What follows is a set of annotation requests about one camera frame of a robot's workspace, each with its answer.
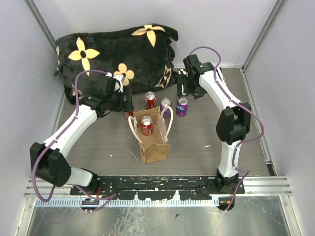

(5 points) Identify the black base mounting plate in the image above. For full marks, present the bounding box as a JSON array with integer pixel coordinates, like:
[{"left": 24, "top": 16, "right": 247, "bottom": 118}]
[{"left": 70, "top": 175, "right": 247, "bottom": 200}]

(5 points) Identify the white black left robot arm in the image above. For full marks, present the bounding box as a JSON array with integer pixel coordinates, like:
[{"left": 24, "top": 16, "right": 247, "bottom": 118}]
[{"left": 30, "top": 72, "right": 132, "bottom": 195}]

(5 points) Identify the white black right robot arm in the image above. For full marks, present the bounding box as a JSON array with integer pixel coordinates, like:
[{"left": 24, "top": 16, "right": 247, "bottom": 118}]
[{"left": 177, "top": 54, "right": 251, "bottom": 194}]

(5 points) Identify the burlap watermelon canvas bag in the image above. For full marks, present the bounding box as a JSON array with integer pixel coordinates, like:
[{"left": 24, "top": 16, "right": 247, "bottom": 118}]
[{"left": 128, "top": 106, "right": 174, "bottom": 164}]

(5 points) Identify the purple fanta can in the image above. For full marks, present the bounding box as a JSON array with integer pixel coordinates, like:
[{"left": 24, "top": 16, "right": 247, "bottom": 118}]
[
  {"left": 159, "top": 98, "right": 172, "bottom": 119},
  {"left": 176, "top": 97, "right": 189, "bottom": 117}
]

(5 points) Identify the black white striped cloth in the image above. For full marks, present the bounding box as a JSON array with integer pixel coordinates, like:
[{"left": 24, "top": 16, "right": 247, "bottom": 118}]
[{"left": 177, "top": 68, "right": 203, "bottom": 99}]

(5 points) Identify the right purple fanta can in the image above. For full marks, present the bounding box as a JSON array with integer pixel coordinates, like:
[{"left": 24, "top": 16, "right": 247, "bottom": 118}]
[{"left": 176, "top": 97, "right": 189, "bottom": 117}]

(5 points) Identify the black floral plush blanket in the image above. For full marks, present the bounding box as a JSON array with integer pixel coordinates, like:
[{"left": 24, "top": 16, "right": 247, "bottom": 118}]
[{"left": 54, "top": 24, "right": 179, "bottom": 104}]

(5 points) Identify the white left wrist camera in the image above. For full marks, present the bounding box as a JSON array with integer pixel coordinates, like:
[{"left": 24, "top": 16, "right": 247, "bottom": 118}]
[{"left": 105, "top": 73, "right": 125, "bottom": 92}]

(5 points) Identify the purple cable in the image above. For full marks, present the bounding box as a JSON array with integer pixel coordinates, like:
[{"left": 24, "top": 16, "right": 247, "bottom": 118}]
[
  {"left": 31, "top": 69, "right": 121, "bottom": 213},
  {"left": 189, "top": 46, "right": 265, "bottom": 213}
]

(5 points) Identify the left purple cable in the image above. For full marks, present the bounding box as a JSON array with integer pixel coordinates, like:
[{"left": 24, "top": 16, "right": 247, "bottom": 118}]
[{"left": 31, "top": 69, "right": 121, "bottom": 213}]

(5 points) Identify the left purple fanta can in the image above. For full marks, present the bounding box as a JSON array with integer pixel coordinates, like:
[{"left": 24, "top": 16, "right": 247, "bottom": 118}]
[{"left": 159, "top": 98, "right": 172, "bottom": 119}]

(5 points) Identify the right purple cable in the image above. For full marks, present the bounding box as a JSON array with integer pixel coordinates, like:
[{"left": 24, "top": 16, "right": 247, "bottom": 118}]
[{"left": 189, "top": 46, "right": 265, "bottom": 213}]

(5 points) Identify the white slotted cable duct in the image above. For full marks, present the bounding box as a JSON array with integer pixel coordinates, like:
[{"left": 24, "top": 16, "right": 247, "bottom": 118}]
[{"left": 35, "top": 197, "right": 219, "bottom": 207}]

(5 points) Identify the red cola can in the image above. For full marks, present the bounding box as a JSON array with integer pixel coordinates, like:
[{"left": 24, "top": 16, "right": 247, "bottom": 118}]
[
  {"left": 145, "top": 91, "right": 157, "bottom": 110},
  {"left": 123, "top": 110, "right": 135, "bottom": 119},
  {"left": 141, "top": 115, "right": 154, "bottom": 136}
]

